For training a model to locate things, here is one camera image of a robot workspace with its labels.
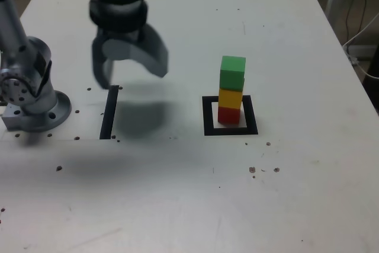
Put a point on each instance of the black tape strip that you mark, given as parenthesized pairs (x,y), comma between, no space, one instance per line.
(107,116)

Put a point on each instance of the yellow cube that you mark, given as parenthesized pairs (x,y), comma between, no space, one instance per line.
(230,99)

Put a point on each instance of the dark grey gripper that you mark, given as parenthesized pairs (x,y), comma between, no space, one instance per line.
(118,36)

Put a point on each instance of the green cube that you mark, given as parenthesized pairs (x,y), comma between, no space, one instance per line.
(232,76)

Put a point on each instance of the black tape square outline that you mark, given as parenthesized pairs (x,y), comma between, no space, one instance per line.
(208,116)

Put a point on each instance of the red cube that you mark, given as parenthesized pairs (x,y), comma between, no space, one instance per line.
(228,116)

